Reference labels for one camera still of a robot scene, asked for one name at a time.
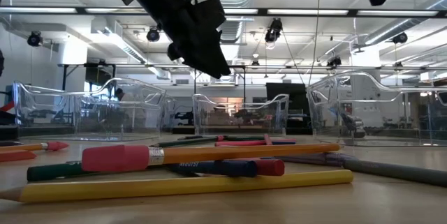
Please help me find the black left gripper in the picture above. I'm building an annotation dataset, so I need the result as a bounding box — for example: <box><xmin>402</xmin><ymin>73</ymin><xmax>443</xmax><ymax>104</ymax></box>
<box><xmin>139</xmin><ymin>0</ymin><xmax>232</xmax><ymax>80</ymax></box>

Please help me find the dark grey pen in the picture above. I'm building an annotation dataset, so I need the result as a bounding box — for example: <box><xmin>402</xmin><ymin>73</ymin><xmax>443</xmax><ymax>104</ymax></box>
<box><xmin>342</xmin><ymin>159</ymin><xmax>447</xmax><ymax>188</ymax></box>

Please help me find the orange pencil red eraser cap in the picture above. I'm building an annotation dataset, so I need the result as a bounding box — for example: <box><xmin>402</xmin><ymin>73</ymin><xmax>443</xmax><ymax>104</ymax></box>
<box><xmin>0</xmin><ymin>140</ymin><xmax>70</xmax><ymax>154</ymax></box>

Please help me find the orange eraser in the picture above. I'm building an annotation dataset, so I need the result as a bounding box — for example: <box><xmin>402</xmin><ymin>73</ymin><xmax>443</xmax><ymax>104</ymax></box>
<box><xmin>0</xmin><ymin>149</ymin><xmax>38</xmax><ymax>163</ymax></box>

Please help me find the black hanging spot lamp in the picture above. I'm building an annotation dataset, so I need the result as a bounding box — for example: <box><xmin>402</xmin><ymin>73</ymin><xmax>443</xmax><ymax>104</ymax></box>
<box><xmin>326</xmin><ymin>56</ymin><xmax>343</xmax><ymax>68</ymax></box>
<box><xmin>392</xmin><ymin>31</ymin><xmax>409</xmax><ymax>45</ymax></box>
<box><xmin>27</xmin><ymin>31</ymin><xmax>44</xmax><ymax>47</ymax></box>
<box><xmin>264</xmin><ymin>17</ymin><xmax>284</xmax><ymax>43</ymax></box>
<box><xmin>146</xmin><ymin>27</ymin><xmax>161</xmax><ymax>43</ymax></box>

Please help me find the clear plastic bin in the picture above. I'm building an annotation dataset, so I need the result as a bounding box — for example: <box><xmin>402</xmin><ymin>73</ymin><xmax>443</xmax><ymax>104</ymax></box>
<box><xmin>13</xmin><ymin>77</ymin><xmax>168</xmax><ymax>142</ymax></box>
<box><xmin>161</xmin><ymin>93</ymin><xmax>179</xmax><ymax>135</ymax></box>
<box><xmin>192</xmin><ymin>93</ymin><xmax>291</xmax><ymax>137</ymax></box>
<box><xmin>306</xmin><ymin>71</ymin><xmax>447</xmax><ymax>147</ymax></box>

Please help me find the long white ceiling light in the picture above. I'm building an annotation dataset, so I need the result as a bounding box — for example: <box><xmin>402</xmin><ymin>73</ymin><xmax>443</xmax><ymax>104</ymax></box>
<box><xmin>91</xmin><ymin>20</ymin><xmax>149</xmax><ymax>65</ymax></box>

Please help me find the black monitor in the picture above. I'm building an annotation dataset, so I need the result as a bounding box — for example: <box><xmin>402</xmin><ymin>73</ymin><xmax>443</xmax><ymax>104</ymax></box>
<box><xmin>265</xmin><ymin>82</ymin><xmax>309</xmax><ymax>120</ymax></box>

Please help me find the yellow pencil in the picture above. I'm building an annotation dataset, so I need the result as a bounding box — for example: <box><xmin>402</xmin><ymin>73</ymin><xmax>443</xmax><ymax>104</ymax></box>
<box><xmin>0</xmin><ymin>169</ymin><xmax>355</xmax><ymax>204</ymax></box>

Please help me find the black overhead frame bar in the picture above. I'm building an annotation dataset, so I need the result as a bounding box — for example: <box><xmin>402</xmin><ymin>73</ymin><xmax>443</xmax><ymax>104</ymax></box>
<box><xmin>0</xmin><ymin>6</ymin><xmax>447</xmax><ymax>18</ymax></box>

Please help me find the thin hanging cable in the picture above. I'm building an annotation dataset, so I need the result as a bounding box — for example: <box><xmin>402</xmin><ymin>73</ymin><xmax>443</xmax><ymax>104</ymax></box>
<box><xmin>307</xmin><ymin>0</ymin><xmax>321</xmax><ymax>86</ymax></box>

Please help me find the black distant rig frame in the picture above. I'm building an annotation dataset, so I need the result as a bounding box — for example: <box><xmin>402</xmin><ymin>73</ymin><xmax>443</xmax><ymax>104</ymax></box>
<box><xmin>57</xmin><ymin>62</ymin><xmax>117</xmax><ymax>91</ymax></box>

